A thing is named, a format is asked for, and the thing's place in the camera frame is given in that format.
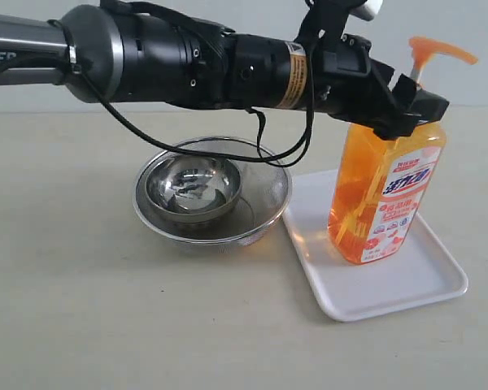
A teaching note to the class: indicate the steel mesh strainer basket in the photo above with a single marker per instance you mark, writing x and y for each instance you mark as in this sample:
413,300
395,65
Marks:
266,192

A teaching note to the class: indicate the orange dish soap pump bottle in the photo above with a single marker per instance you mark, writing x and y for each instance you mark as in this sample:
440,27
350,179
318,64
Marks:
380,184

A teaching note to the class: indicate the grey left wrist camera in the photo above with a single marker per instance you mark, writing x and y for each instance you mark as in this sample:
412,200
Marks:
368,10

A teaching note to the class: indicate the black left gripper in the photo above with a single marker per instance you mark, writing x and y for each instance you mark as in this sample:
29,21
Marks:
345,83

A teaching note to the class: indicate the white rectangular plastic tray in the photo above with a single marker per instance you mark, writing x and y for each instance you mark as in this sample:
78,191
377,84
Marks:
422,272

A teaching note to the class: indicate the small stainless steel bowl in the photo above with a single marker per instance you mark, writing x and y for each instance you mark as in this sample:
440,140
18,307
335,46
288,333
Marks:
187,189

